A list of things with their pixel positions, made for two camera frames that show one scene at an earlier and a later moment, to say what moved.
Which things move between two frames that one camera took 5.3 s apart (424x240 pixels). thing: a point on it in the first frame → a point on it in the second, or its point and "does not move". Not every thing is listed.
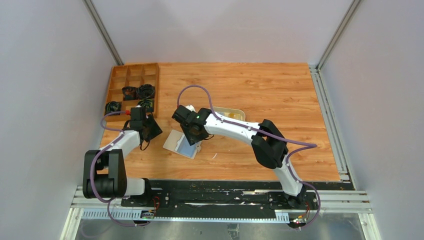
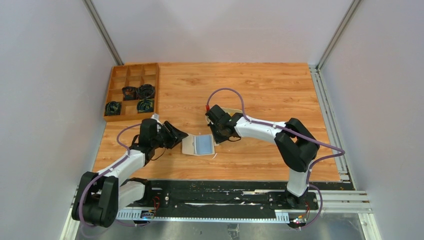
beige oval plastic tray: x=234 y=113 does not move
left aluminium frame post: x=90 y=6 does not move
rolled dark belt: x=130 y=93 does not move
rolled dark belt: x=146 y=91 does not move
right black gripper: x=192 y=135 → x=216 y=120
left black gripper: x=152 y=129 → x=169 y=133
